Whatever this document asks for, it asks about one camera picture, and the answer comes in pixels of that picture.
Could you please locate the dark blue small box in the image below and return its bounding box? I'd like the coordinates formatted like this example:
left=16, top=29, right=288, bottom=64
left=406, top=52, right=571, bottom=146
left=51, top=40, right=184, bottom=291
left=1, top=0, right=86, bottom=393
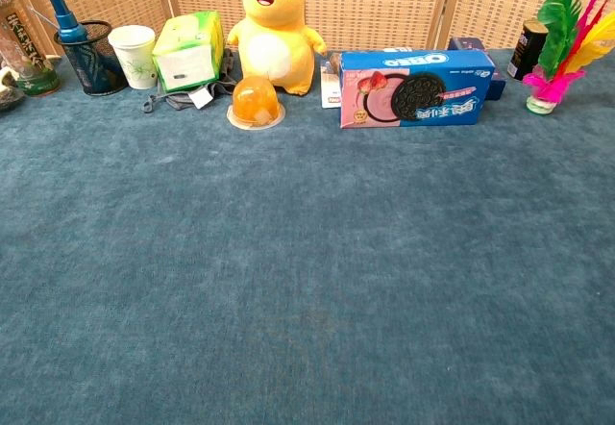
left=448, top=37, right=507, bottom=102

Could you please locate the blue table cloth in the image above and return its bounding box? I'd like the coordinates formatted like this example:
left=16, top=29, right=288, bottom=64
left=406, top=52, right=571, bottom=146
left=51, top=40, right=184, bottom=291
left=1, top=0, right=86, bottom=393
left=0, top=47, right=615, bottom=425

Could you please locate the white paper cup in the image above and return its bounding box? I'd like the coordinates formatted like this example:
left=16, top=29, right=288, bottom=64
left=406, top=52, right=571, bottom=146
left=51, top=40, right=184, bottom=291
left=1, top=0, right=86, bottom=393
left=107, top=24, right=160, bottom=91

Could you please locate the yellow plush dinosaur toy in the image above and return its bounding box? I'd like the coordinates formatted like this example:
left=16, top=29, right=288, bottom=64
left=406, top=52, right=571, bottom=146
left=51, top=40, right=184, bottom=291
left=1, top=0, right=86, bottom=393
left=226, top=0, right=329, bottom=97

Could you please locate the colourful feather shuttlecock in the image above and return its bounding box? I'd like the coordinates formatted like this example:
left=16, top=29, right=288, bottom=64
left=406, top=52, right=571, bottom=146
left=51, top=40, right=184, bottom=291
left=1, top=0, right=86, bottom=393
left=522, top=0, right=615, bottom=116

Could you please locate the black cylindrical can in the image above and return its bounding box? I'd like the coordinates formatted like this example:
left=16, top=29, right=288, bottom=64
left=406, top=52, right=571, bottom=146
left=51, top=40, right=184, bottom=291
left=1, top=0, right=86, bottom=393
left=506, top=18, right=550, bottom=82

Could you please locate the blue Oreo cookie box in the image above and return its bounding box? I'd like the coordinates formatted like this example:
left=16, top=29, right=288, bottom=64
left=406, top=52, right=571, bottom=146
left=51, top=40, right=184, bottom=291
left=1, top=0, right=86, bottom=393
left=338, top=50, right=497, bottom=129

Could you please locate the green tissue box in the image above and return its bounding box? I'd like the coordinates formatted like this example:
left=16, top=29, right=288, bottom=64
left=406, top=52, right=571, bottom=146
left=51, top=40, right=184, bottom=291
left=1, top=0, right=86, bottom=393
left=152, top=10, right=226, bottom=93

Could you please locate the woven bamboo folding screen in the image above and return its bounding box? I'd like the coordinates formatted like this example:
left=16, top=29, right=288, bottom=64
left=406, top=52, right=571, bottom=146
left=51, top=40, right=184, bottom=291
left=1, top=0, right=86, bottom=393
left=0, top=0, right=615, bottom=57

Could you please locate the small white box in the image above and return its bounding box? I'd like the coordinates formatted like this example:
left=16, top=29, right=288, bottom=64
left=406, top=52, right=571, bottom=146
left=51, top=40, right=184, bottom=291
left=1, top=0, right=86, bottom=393
left=320, top=55, right=344, bottom=109

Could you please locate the black mesh pen holder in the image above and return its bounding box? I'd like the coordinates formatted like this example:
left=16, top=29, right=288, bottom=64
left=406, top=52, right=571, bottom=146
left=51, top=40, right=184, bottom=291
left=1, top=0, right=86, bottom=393
left=53, top=20, right=129, bottom=97

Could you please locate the grey cloth with tag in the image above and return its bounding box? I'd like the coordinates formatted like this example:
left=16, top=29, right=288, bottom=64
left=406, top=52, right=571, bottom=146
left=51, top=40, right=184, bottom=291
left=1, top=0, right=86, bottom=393
left=142, top=49, right=237, bottom=114

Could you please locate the blue spray bottle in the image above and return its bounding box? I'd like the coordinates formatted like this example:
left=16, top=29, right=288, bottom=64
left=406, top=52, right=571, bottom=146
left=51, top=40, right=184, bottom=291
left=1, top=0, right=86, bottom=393
left=48, top=0, right=89, bottom=44

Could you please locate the green tea bottle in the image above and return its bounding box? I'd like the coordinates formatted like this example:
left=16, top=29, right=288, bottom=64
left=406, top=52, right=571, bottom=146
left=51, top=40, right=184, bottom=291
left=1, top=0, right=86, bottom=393
left=0, top=0, right=62, bottom=97

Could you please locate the orange jelly cup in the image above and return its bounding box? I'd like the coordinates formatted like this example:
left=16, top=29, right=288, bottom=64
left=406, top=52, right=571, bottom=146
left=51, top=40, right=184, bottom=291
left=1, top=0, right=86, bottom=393
left=226, top=77, right=285, bottom=131

